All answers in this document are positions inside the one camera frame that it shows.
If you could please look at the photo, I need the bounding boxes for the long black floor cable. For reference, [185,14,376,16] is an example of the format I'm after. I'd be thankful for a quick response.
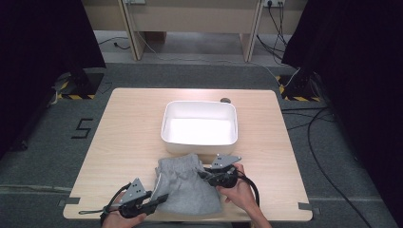
[306,106,373,228]

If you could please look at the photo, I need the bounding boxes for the bundle of black cables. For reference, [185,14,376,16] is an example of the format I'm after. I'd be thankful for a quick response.
[256,2,289,66]

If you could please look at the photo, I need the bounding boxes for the grey shorts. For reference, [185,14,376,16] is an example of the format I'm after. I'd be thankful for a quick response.
[154,152,222,216]

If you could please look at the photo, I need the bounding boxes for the white power strip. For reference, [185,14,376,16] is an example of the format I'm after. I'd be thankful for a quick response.
[263,0,286,8]

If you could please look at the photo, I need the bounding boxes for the black stand base striped tape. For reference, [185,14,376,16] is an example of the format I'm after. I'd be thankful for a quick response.
[275,73,321,103]
[56,69,106,101]

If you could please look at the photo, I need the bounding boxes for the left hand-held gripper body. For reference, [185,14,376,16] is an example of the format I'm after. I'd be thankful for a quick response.
[117,178,157,219]

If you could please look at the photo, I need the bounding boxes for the grey tape piece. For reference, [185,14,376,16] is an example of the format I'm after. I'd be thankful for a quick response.
[57,197,82,207]
[297,201,321,216]

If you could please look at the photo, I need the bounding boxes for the thin black floor cables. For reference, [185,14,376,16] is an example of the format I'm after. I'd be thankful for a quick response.
[280,106,336,131]

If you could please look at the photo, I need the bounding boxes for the beige wooden desk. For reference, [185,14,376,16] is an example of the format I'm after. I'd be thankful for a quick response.
[79,0,309,63]

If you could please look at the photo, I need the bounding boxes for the right hand-held gripper black cable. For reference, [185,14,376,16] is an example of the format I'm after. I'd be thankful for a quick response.
[236,170,261,207]

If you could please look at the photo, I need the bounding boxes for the person's left hand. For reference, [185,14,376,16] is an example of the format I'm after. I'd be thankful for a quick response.
[101,193,148,228]

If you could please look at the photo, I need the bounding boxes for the left hand-held gripper black cable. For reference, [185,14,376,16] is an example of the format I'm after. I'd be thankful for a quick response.
[78,181,132,226]

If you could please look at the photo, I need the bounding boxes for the person's right hand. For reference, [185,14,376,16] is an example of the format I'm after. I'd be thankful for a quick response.
[216,162,260,213]

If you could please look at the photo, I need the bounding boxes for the hand-held gripper black cable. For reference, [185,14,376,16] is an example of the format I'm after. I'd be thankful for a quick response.
[78,181,132,226]
[236,170,261,207]

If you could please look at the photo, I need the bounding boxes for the black curtain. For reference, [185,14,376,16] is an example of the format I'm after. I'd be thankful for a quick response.
[280,0,403,219]
[0,0,106,162]

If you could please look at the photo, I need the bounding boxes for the white plastic bin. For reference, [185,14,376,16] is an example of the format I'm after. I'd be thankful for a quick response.
[160,100,239,156]

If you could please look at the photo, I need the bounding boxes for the short black floor cable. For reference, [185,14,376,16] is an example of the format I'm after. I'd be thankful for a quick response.
[95,35,131,51]

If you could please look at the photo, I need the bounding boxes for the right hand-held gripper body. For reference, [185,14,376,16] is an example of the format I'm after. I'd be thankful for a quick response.
[205,153,242,189]

